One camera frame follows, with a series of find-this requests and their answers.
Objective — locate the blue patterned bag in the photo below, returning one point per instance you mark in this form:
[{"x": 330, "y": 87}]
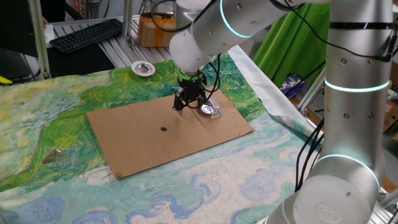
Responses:
[{"x": 292, "y": 84}]

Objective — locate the green cloth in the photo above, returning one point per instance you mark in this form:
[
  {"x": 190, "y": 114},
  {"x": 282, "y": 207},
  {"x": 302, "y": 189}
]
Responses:
[{"x": 289, "y": 46}]

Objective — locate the brown cardboard sheet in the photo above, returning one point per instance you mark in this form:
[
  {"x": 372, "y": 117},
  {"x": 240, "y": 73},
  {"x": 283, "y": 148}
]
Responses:
[{"x": 140, "y": 143}]

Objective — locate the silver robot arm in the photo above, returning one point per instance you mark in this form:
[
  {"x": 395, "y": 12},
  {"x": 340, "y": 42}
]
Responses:
[{"x": 354, "y": 124}]

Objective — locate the small metal dish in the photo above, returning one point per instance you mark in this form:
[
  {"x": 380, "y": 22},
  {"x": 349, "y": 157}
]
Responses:
[{"x": 143, "y": 69}]

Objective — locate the white paper sheet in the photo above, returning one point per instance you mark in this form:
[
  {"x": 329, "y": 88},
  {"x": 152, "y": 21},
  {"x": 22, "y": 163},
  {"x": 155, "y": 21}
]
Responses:
[{"x": 48, "y": 34}]

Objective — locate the yellow object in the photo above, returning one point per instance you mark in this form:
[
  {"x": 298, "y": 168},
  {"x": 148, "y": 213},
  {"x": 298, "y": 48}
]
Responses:
[{"x": 4, "y": 80}]

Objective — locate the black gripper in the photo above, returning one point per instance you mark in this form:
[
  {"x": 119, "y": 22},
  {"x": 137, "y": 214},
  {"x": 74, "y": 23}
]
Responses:
[{"x": 191, "y": 88}]

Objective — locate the cardboard box red label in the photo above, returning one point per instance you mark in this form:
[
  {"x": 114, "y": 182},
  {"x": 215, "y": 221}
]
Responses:
[{"x": 391, "y": 118}]

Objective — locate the black monitor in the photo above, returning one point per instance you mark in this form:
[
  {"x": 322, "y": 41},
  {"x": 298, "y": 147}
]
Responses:
[{"x": 15, "y": 28}]

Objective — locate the clear plastic bag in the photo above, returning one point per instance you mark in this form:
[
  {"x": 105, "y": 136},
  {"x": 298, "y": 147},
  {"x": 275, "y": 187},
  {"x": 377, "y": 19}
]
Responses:
[{"x": 63, "y": 159}]

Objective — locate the black desk mat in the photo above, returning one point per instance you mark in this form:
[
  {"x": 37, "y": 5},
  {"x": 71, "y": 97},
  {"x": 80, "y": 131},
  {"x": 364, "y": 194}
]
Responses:
[{"x": 77, "y": 62}]

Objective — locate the painting print tablecloth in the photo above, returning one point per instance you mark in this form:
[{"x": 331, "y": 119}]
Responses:
[{"x": 217, "y": 186}]

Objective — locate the black keyboard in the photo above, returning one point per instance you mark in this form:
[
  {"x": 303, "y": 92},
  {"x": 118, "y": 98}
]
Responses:
[{"x": 87, "y": 34}]

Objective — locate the small shiny metal plate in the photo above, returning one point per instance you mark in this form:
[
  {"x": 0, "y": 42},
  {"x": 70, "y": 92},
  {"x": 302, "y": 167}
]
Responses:
[{"x": 206, "y": 109}]

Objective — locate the white mesh bridge stand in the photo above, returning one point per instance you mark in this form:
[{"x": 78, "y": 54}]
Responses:
[{"x": 215, "y": 105}]

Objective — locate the aluminium frame post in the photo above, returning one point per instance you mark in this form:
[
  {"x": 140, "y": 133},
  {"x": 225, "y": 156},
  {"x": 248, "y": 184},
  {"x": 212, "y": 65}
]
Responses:
[
  {"x": 127, "y": 21},
  {"x": 311, "y": 90},
  {"x": 38, "y": 37}
]

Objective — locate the cardboard box orange tape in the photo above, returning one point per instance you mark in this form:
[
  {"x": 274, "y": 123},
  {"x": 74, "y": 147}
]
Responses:
[{"x": 154, "y": 34}]

